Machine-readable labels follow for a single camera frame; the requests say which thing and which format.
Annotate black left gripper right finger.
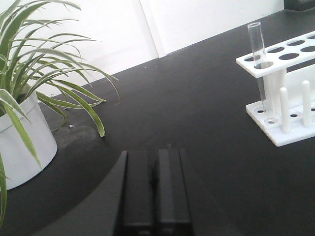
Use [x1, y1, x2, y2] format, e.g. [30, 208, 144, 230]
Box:
[155, 149, 193, 236]

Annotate green spider plant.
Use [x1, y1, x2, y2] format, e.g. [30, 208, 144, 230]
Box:
[0, 0, 121, 228]

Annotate thin clear test tube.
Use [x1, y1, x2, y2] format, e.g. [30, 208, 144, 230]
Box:
[247, 22, 277, 124]

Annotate white plant pot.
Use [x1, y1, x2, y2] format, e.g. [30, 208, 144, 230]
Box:
[0, 93, 58, 190]

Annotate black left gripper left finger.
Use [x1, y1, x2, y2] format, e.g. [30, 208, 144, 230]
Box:
[115, 150, 154, 236]

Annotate white test tube rack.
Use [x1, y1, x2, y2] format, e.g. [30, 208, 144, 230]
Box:
[236, 31, 315, 147]

